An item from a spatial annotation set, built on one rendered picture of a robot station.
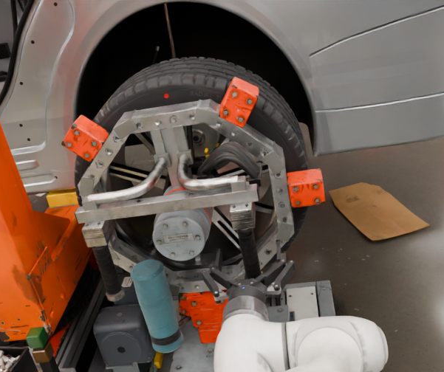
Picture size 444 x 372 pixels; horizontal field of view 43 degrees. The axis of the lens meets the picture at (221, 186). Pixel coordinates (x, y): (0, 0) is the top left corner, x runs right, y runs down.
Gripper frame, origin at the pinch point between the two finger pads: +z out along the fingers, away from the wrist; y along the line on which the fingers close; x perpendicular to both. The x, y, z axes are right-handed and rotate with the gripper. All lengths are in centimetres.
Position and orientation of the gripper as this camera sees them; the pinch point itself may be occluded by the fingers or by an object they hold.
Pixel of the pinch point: (249, 252)
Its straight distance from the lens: 128.2
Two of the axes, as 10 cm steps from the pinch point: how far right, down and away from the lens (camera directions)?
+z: 0.7, -4.5, 8.9
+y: 9.8, -1.3, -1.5
